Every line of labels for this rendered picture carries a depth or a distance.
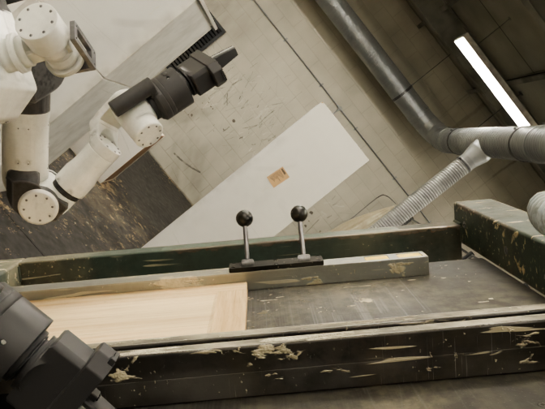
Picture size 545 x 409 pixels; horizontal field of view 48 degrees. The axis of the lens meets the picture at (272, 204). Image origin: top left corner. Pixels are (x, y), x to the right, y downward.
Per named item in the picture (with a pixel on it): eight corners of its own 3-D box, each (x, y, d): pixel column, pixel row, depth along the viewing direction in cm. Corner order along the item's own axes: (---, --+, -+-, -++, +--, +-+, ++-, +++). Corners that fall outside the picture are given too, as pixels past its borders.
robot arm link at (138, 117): (187, 126, 131) (143, 156, 128) (160, 95, 135) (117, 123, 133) (173, 92, 121) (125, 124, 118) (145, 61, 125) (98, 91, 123)
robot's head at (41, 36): (-2, 13, 93) (54, -3, 93) (30, 52, 102) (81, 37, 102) (2, 49, 91) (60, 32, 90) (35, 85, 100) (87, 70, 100)
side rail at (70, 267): (32, 299, 159) (26, 257, 158) (455, 262, 161) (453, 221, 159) (23, 306, 153) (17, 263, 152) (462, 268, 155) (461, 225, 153)
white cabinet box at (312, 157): (135, 251, 547) (316, 105, 532) (178, 302, 552) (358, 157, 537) (118, 266, 486) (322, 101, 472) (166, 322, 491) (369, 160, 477)
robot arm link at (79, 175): (115, 171, 126) (53, 238, 128) (114, 155, 135) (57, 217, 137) (72, 139, 121) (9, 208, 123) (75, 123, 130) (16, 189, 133)
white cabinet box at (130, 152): (75, 136, 637) (128, 92, 632) (112, 180, 642) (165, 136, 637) (61, 136, 592) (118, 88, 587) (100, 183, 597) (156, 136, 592)
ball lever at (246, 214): (239, 272, 133) (235, 213, 137) (257, 270, 133) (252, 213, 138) (238, 267, 129) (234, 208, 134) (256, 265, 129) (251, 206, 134)
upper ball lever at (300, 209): (295, 267, 133) (289, 209, 138) (312, 265, 133) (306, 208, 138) (295, 262, 129) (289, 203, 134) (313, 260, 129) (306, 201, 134)
